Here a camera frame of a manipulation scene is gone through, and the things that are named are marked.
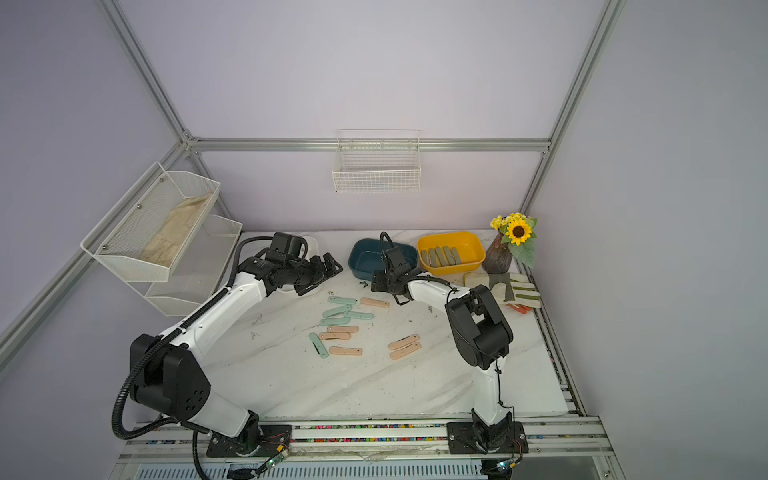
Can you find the mint knife far left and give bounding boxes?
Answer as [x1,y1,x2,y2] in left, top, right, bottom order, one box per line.
[308,333,330,359]

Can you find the white wire wall basket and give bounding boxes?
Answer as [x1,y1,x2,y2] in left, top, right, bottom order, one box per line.
[332,129,422,194]

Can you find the white green work glove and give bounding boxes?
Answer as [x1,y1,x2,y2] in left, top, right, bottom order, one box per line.
[463,272,543,315]

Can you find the mint knife top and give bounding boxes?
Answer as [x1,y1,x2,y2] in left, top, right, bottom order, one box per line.
[327,296,357,306]

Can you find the white mesh two-tier shelf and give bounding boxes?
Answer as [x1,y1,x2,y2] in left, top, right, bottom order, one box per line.
[81,163,242,317]

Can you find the beige cloth in shelf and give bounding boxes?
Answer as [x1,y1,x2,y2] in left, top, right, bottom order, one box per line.
[140,194,211,267]

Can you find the dark teal storage box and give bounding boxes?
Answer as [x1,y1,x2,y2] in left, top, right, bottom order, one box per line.
[348,238,419,282]

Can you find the aluminium frame struts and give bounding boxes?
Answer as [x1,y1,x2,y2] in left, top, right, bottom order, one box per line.
[1,1,625,377]

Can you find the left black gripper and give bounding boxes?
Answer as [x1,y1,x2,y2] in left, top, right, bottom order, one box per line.
[287,253,342,298]

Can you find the pink knife top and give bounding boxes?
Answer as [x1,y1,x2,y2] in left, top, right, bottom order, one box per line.
[360,297,390,308]

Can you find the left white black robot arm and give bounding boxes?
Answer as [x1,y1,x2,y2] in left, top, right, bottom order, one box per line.
[110,232,343,452]

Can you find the mint knife short middle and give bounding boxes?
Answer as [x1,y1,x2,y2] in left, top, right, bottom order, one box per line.
[345,311,375,321]

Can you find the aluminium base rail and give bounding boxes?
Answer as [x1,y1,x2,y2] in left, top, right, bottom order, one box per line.
[117,416,616,464]

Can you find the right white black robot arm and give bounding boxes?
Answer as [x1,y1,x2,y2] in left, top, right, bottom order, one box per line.
[371,269,515,452]

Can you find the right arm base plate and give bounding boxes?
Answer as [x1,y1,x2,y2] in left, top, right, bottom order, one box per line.
[446,420,529,455]

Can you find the yellow sunflower bouquet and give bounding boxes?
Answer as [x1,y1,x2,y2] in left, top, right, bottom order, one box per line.
[490,212,537,269]

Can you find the white storage box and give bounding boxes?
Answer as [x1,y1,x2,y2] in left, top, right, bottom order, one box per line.
[277,235,319,294]

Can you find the yellow storage box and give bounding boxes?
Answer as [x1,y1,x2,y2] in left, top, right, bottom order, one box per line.
[417,231,486,276]

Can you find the mint knife upper middle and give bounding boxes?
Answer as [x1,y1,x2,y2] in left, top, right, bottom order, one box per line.
[322,305,352,319]

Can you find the mint knife lower middle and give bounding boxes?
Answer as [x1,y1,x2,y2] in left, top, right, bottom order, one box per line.
[319,316,351,326]

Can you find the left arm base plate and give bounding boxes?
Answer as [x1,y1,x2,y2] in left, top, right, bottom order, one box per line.
[206,424,293,458]

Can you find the purple glass vase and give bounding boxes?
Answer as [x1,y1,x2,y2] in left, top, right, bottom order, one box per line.
[481,233,513,275]

